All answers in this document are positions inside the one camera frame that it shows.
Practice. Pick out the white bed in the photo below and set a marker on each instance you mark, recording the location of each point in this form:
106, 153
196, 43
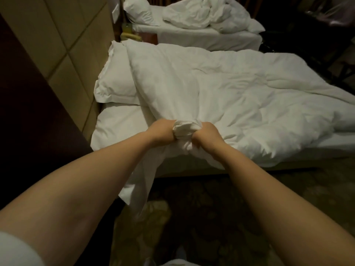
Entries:
119, 124
199, 39

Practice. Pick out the dark wooden nightstand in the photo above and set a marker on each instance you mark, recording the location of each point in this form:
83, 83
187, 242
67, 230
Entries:
150, 39

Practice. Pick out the person's right hand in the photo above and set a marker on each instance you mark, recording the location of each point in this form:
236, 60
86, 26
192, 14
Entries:
208, 136

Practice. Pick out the person's right forearm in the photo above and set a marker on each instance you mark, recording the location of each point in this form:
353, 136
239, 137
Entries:
288, 213

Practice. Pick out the white pillow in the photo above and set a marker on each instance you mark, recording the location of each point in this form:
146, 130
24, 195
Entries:
137, 9
116, 74

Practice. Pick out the dark wooden wall panel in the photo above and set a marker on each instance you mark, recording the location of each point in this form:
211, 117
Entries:
27, 135

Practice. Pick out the person's left hand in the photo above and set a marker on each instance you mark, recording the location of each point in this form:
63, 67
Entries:
161, 133

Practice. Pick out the person's left forearm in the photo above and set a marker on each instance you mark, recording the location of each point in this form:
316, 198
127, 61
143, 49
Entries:
72, 202

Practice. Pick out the beige telephone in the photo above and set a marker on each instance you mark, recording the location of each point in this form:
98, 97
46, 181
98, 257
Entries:
130, 36

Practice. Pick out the tan padded headboard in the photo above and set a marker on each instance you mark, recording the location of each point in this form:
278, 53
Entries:
50, 30

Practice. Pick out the white duvet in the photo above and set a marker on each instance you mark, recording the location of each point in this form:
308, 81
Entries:
233, 91
205, 12

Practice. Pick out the person's white printed shirt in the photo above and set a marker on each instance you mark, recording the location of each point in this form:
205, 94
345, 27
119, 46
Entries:
16, 252

